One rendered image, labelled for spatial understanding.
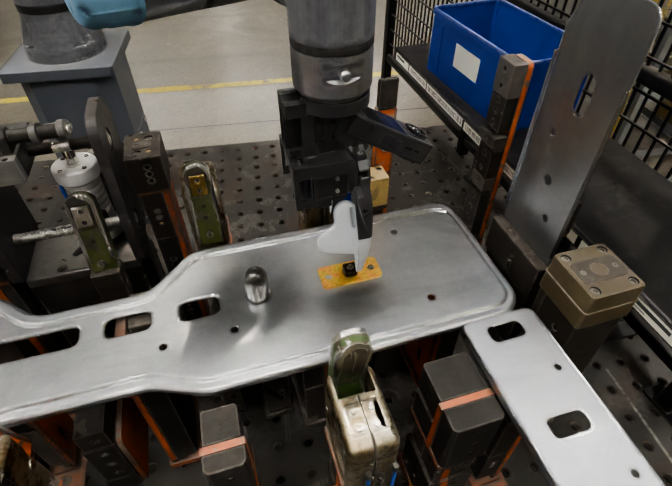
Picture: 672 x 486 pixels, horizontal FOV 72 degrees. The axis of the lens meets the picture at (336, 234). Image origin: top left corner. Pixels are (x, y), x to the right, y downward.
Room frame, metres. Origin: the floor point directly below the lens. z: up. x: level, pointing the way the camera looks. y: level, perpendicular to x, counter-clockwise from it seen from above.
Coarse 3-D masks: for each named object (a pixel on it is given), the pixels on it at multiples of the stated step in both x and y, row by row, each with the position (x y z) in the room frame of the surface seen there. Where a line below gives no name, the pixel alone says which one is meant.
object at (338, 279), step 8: (336, 264) 0.44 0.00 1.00; (344, 264) 0.43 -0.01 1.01; (352, 264) 0.43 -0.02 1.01; (368, 264) 0.44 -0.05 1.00; (376, 264) 0.44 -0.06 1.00; (320, 272) 0.42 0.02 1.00; (328, 272) 0.42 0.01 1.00; (336, 272) 0.42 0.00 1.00; (344, 272) 0.42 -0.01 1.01; (352, 272) 0.42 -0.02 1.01; (360, 272) 0.42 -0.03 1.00; (368, 272) 0.42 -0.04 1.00; (376, 272) 0.42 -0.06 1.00; (320, 280) 0.41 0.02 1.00; (328, 280) 0.41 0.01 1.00; (336, 280) 0.41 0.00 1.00; (344, 280) 0.41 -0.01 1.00; (352, 280) 0.41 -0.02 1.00; (360, 280) 0.41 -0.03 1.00; (328, 288) 0.40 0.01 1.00
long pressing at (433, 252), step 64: (192, 256) 0.45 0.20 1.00; (256, 256) 0.46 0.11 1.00; (320, 256) 0.46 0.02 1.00; (384, 256) 0.46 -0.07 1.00; (448, 256) 0.46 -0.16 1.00; (0, 320) 0.35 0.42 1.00; (64, 320) 0.34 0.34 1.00; (192, 320) 0.35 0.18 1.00; (256, 320) 0.35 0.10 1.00; (320, 320) 0.35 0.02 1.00; (384, 320) 0.35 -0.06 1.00; (448, 320) 0.35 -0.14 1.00; (0, 384) 0.26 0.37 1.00; (64, 384) 0.26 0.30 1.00; (128, 384) 0.26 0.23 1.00; (192, 384) 0.26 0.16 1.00
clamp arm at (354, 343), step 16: (336, 336) 0.25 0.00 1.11; (352, 336) 0.24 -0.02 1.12; (368, 336) 0.25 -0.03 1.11; (336, 352) 0.23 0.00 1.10; (352, 352) 0.23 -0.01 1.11; (368, 352) 0.24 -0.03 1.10; (336, 368) 0.23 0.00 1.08; (352, 368) 0.24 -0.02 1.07; (336, 384) 0.24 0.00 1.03; (352, 384) 0.25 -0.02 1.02
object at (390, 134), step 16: (368, 112) 0.43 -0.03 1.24; (352, 128) 0.40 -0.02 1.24; (368, 128) 0.41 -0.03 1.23; (384, 128) 0.41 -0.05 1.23; (400, 128) 0.43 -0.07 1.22; (416, 128) 0.45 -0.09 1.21; (384, 144) 0.41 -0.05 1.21; (400, 144) 0.42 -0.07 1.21; (416, 144) 0.42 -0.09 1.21; (416, 160) 0.42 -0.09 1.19
